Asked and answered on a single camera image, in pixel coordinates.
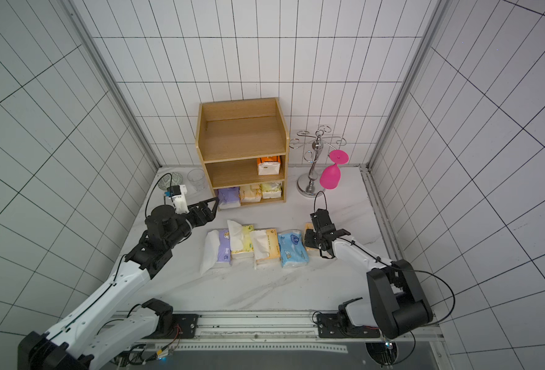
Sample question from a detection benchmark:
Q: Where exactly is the cream yellow tissue pack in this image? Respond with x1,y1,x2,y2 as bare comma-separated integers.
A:
303,223,320,254

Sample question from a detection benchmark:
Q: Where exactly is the green patterned ceramic bowl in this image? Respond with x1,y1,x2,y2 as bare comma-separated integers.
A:
157,172,184,191

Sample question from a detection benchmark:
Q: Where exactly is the aluminium corner post left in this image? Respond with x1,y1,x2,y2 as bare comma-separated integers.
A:
59,0,160,169

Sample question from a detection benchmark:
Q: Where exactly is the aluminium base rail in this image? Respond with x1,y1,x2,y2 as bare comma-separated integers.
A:
68,309,444,355

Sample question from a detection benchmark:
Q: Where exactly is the green-yellow floral tissue pack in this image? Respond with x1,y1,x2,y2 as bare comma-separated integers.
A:
227,220,255,260

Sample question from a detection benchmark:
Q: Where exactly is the aluminium corner post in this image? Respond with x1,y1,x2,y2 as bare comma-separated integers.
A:
59,0,160,169
366,0,452,171

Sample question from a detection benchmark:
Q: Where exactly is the light blue tissue pack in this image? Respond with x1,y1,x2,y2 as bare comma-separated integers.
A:
278,229,309,268

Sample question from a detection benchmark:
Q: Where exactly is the orange tissue pack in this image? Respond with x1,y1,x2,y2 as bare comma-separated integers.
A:
257,156,282,176

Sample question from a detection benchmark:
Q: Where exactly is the pale green tissue pack bottom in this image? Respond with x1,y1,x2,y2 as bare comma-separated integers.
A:
260,181,283,200

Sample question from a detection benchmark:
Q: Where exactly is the purple dog tissue pack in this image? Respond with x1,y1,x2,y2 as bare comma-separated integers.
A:
200,229,232,274

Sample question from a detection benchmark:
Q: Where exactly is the purple tissue pack bottom shelf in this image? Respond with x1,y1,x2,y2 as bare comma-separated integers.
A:
217,187,241,210

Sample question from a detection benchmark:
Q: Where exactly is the clear plastic cup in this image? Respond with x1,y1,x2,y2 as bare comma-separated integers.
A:
187,168,206,192

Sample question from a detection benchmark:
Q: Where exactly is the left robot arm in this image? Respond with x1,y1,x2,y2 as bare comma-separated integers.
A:
17,197,219,369

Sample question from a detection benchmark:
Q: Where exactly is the aluminium corner post right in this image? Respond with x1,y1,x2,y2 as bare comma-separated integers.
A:
366,0,452,171

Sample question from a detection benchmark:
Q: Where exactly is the wooden three-tier shelf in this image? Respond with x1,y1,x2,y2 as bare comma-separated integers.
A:
195,97,289,205

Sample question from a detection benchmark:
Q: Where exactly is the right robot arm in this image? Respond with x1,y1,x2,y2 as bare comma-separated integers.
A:
305,208,434,339

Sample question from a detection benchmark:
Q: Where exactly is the yellow tissue pack bottom shelf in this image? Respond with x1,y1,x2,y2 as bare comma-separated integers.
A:
239,184,262,204

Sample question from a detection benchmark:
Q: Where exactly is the pink plastic wine glass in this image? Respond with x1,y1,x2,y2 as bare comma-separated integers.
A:
320,150,349,190

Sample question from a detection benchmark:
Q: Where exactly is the black left camera cable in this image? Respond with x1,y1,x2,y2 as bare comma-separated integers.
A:
143,172,174,218

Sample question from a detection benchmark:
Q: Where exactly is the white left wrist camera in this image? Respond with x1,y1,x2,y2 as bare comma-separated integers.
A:
166,184,189,214

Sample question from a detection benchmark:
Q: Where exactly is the orange-yellow tissue pack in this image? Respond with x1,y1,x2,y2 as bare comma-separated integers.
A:
250,228,280,269

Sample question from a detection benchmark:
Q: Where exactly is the chrome glass holder stand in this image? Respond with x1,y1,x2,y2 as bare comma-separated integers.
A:
289,125,347,198

